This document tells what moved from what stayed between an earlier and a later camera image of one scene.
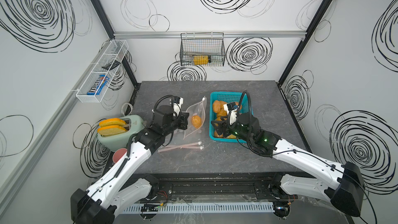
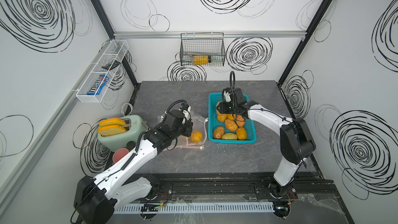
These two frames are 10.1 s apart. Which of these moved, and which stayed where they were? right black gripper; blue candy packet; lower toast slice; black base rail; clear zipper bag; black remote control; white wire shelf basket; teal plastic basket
Moved: right black gripper; clear zipper bag
Stayed: black base rail; lower toast slice; black remote control; teal plastic basket; blue candy packet; white wire shelf basket
